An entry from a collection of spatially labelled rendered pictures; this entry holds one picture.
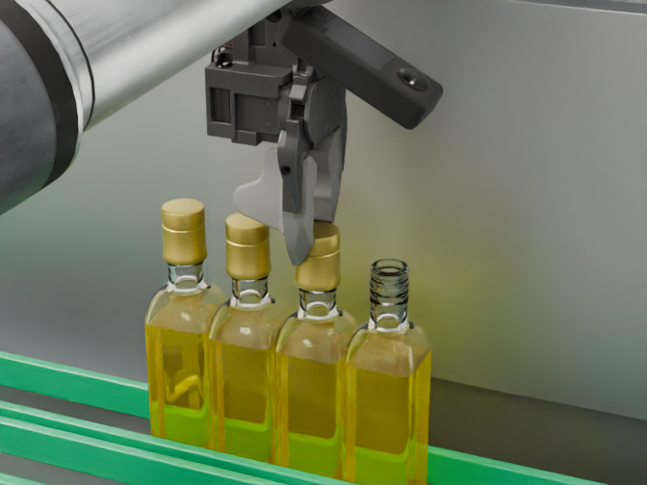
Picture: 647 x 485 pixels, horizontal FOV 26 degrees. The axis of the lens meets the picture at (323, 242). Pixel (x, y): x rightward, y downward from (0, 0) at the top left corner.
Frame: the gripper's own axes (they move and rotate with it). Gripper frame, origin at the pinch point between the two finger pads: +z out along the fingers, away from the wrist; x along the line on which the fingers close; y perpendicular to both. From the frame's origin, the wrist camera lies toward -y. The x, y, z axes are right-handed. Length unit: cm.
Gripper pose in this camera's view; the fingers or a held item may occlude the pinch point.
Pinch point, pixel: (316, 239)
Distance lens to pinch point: 106.1
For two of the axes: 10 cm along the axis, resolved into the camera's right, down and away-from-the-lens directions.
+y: -9.3, -1.6, 3.4
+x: -3.8, 3.9, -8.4
